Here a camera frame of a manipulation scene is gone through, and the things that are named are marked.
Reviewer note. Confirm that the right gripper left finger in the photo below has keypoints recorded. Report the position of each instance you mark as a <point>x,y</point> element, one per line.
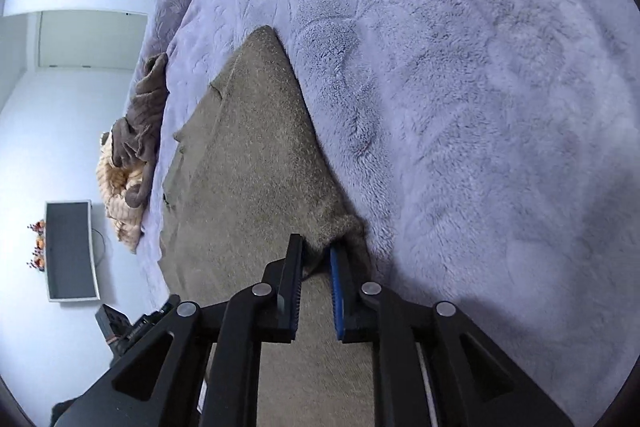
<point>199,366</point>

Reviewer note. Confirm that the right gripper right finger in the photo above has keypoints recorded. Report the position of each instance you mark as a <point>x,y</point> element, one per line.
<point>432,366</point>

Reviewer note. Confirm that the olive brown knit sweater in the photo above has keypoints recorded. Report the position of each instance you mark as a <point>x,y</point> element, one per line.
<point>247,174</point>

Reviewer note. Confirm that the orange decorations beside television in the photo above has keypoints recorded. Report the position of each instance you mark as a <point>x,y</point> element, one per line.
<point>37,260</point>

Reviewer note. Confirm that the cream striped garment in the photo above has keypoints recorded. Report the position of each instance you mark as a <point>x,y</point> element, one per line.
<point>113,183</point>

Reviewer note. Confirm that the grey-brown fleece garment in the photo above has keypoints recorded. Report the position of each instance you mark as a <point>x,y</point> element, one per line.
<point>136,136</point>

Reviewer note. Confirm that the lavender embossed bed blanket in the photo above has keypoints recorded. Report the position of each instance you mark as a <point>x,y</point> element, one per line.
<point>490,148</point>

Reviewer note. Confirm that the wall mounted television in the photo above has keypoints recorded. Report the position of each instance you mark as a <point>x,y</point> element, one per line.
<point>68,253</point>

